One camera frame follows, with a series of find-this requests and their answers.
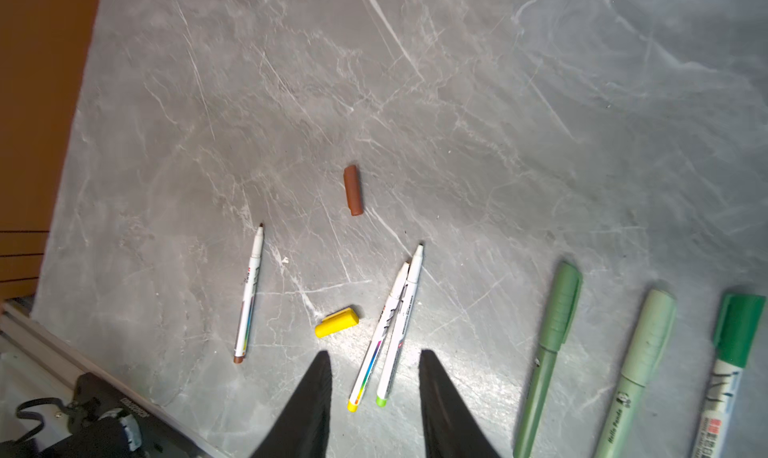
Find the brown pen cap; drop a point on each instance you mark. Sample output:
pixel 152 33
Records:
pixel 353 190

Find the white pen light green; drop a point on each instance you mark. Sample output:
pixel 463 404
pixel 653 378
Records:
pixel 400 328

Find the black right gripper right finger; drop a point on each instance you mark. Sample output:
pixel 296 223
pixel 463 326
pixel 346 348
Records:
pixel 448 425

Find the yellow pen cap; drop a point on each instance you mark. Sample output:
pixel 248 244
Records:
pixel 336 322

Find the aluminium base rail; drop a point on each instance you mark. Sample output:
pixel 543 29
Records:
pixel 66 364

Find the white pen yellow tip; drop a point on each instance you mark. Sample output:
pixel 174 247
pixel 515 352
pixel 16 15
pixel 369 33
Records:
pixel 377 340

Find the white pen green tip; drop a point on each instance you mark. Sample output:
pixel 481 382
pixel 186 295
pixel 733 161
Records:
pixel 735 330

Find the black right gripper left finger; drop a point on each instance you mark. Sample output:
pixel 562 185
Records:
pixel 302 428

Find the dark green pen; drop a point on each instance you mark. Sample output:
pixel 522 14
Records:
pixel 558 318

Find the light green pen black tip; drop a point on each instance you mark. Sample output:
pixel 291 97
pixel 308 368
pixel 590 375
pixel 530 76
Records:
pixel 649 341

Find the white pen brown tip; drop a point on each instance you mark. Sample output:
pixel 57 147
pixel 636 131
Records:
pixel 248 299

